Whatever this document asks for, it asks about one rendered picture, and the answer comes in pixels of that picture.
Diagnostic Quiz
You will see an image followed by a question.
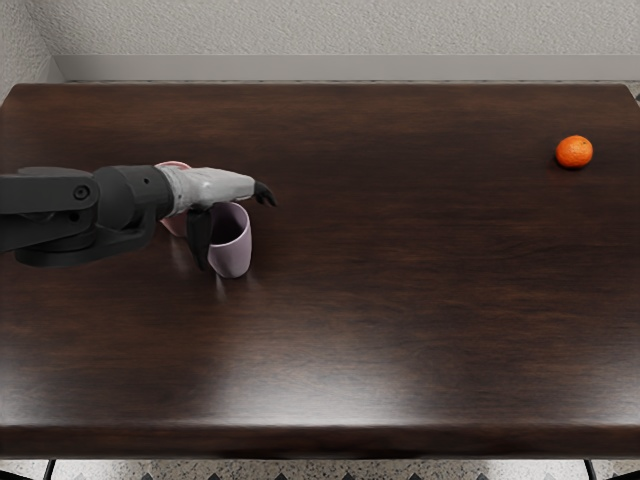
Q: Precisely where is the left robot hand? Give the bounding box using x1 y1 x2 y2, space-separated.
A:
154 164 278 272

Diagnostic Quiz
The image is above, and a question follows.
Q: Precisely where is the pink cup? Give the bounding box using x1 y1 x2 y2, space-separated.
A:
154 160 192 237

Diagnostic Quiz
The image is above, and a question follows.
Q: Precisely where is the lilac cup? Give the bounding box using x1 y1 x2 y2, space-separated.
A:
205 201 253 279

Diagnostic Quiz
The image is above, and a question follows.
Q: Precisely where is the orange fruit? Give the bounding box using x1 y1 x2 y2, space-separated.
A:
555 134 594 169

